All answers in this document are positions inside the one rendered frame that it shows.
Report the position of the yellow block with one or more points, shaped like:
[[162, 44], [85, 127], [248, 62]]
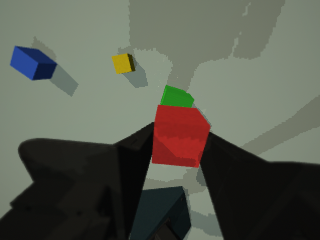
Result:
[[123, 63]]

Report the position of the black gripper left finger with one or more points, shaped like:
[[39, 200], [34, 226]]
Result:
[[122, 166]]

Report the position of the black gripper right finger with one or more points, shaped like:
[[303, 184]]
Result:
[[248, 192]]

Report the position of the blue block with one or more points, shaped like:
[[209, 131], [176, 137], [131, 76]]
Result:
[[32, 63]]

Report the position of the red block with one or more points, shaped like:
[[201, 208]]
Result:
[[180, 135]]

